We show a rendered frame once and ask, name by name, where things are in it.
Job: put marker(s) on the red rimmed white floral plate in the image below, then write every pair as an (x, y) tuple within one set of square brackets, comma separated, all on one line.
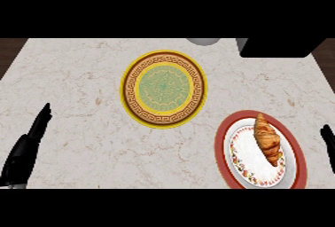
[(253, 165)]

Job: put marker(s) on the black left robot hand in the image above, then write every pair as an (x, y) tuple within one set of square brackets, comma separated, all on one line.
[(26, 147)]

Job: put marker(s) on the black box appliance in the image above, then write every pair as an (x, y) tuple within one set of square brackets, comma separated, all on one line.
[(280, 47)]

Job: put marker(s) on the golden brown croissant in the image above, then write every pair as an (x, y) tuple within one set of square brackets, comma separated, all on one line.
[(268, 139)]

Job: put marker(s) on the yellow and green patterned plate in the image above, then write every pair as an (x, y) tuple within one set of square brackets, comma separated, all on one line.
[(165, 88)]

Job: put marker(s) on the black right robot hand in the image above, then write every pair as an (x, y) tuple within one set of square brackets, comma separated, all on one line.
[(330, 144)]

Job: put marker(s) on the grey round object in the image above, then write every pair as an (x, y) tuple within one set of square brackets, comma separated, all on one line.
[(203, 41)]

